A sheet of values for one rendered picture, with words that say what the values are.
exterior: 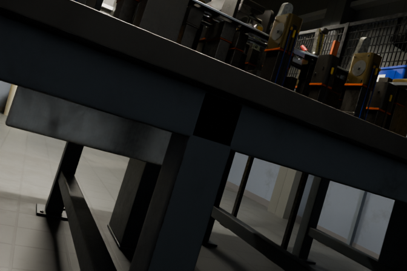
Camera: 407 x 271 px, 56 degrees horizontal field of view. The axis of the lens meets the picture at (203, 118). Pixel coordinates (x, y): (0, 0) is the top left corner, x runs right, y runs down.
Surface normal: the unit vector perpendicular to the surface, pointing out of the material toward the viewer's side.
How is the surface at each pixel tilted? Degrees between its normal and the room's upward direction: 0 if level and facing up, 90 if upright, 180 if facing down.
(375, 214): 90
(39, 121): 90
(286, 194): 90
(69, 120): 90
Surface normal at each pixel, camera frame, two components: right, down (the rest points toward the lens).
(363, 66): -0.86, -0.29
